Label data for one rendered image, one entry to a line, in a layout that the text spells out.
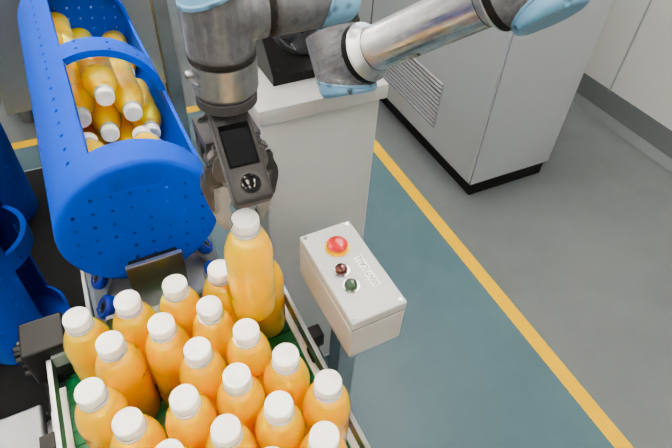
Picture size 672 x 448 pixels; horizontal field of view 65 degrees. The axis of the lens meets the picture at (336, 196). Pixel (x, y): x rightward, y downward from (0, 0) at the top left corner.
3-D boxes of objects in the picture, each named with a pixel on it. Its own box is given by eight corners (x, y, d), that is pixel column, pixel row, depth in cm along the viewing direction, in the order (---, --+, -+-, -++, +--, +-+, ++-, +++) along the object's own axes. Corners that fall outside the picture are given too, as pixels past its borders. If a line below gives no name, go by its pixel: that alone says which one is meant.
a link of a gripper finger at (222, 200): (219, 207, 77) (223, 156, 72) (232, 234, 74) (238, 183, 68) (198, 210, 76) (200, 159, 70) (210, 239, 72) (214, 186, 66)
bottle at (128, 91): (111, 87, 133) (126, 128, 121) (94, 65, 127) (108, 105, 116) (136, 74, 134) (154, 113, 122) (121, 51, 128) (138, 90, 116)
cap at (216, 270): (206, 269, 89) (205, 262, 88) (230, 264, 90) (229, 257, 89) (210, 287, 86) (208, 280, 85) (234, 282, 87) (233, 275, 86)
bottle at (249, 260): (261, 328, 84) (254, 253, 71) (223, 311, 86) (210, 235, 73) (283, 295, 89) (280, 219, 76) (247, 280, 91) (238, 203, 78)
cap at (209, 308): (228, 309, 84) (227, 303, 82) (212, 328, 81) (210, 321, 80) (208, 299, 85) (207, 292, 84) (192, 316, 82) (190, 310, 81)
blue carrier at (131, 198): (132, 63, 166) (122, -30, 148) (219, 259, 111) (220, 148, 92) (29, 72, 154) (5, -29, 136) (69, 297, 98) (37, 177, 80)
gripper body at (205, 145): (249, 140, 74) (242, 63, 66) (272, 177, 69) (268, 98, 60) (195, 154, 72) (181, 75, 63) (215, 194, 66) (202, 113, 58)
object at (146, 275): (188, 284, 106) (178, 242, 98) (192, 293, 105) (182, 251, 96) (137, 301, 103) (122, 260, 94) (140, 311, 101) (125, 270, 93)
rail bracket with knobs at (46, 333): (88, 338, 100) (72, 306, 93) (94, 370, 95) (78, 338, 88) (31, 358, 96) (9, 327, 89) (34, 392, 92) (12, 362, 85)
